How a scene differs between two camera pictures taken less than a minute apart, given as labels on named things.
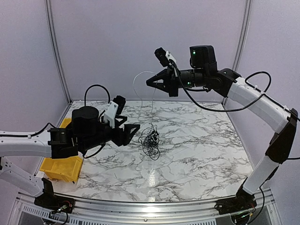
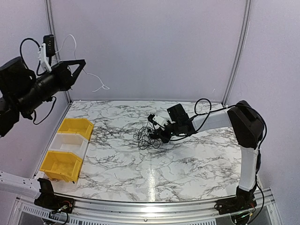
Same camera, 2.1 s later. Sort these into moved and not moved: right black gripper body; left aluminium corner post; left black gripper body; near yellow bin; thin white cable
Moved: right black gripper body; left black gripper body; thin white cable
Not moved: near yellow bin; left aluminium corner post
